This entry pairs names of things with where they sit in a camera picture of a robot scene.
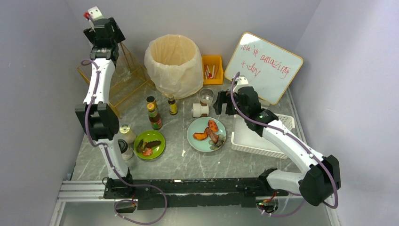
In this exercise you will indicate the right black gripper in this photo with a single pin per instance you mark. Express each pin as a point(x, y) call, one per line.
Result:
point(228, 101)

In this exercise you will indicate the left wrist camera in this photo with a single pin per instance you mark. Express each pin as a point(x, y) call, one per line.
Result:
point(93, 14)

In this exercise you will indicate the green plate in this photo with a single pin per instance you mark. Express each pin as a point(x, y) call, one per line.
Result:
point(148, 136)

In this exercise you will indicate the small yellow label bottle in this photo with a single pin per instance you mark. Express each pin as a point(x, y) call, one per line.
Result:
point(173, 109)

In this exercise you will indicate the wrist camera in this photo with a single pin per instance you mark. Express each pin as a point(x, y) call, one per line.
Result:
point(240, 82)
point(93, 14)

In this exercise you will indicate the orange chicken wing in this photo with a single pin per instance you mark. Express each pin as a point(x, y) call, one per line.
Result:
point(200, 136)

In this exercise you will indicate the yellow wire basket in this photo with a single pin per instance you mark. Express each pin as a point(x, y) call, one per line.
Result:
point(129, 81)

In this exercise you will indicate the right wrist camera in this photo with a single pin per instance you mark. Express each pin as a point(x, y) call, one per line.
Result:
point(240, 82)

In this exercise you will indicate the orange fried piece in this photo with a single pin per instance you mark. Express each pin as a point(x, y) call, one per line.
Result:
point(213, 126)

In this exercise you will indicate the white mug lying down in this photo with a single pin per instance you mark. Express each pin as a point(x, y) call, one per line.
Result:
point(200, 110)

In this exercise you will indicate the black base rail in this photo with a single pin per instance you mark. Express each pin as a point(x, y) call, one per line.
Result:
point(178, 193)

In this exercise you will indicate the white plastic basket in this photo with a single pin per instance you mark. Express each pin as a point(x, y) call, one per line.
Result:
point(245, 140)

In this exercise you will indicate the red marker pen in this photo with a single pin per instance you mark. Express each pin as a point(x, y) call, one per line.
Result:
point(209, 72)

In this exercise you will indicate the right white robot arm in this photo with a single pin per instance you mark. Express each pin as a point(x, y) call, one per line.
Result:
point(319, 177)

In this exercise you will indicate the tall yellow label spice jar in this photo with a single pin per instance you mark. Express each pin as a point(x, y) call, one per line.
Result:
point(151, 100)

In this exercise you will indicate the brown meat rib piece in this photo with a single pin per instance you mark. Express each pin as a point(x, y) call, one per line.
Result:
point(212, 135)

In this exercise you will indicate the red cap sauce bottle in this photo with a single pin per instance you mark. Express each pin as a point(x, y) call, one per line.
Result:
point(154, 116)

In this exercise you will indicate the cream lid shaker jar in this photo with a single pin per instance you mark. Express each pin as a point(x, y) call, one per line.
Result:
point(128, 134)

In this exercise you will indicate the light blue flower plate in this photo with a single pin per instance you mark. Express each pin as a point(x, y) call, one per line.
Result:
point(198, 126)

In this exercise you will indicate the upright steel lined mug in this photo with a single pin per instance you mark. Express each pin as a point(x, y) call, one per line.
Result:
point(206, 96)

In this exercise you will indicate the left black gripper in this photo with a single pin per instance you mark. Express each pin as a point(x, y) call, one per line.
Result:
point(104, 24)

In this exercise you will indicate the yellow plastic bin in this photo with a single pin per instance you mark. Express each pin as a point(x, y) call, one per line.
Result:
point(216, 67)

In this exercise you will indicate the black lid shaker jar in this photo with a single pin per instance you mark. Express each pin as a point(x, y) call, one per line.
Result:
point(125, 149)

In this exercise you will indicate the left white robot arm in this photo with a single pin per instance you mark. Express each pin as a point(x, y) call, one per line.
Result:
point(98, 120)

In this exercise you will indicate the whiteboard with red writing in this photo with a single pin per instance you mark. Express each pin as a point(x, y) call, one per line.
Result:
point(268, 68)

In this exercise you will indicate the dark sea cucumber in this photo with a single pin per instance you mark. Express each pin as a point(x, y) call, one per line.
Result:
point(152, 144)

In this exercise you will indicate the trash bin with bag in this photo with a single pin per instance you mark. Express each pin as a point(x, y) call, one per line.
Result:
point(174, 64)

